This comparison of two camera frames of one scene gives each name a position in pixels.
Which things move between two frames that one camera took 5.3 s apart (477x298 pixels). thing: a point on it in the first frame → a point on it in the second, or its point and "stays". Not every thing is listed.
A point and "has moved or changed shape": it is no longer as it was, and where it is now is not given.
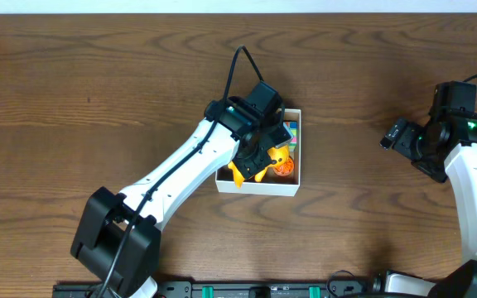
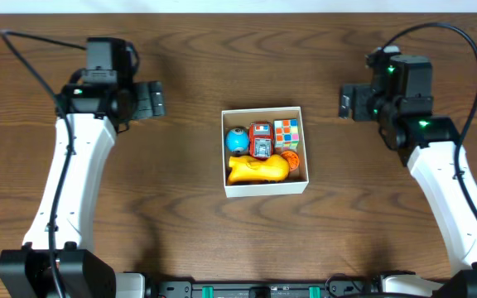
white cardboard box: [271, 183] has moved or changed shape
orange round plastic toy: [285, 169] → [292, 159]
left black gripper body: [253, 158] → [140, 99]
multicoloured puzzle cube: [291, 127] stays
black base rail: [237, 289] stays
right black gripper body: [407, 142] → [360, 106]
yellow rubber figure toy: [280, 156] has moved or changed shape
